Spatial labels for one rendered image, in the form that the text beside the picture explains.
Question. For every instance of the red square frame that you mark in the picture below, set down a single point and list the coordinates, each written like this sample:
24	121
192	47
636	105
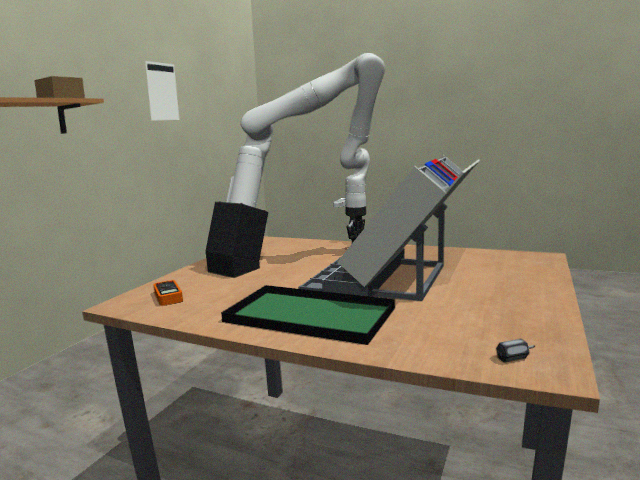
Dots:
435	161

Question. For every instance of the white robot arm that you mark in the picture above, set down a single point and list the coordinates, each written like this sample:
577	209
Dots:
257	123

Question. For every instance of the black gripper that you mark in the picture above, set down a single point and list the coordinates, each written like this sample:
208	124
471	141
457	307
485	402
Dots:
355	222

